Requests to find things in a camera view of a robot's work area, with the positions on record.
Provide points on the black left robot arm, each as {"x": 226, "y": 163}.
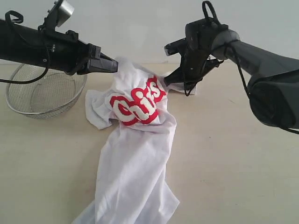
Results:
{"x": 52, "y": 49}

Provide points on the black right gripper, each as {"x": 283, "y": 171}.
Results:
{"x": 199, "y": 36}

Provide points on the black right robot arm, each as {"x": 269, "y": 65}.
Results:
{"x": 273, "y": 88}

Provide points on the metal mesh strainer bowl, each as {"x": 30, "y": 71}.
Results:
{"x": 46, "y": 98}

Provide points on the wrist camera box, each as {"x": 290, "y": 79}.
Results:
{"x": 59, "y": 14}
{"x": 175, "y": 47}

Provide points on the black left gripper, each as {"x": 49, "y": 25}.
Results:
{"x": 84, "y": 58}

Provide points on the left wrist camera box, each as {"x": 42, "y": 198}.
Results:
{"x": 59, "y": 14}

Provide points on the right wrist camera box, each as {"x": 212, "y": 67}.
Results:
{"x": 175, "y": 47}

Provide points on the white t-shirt red lettering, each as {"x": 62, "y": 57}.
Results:
{"x": 130, "y": 186}

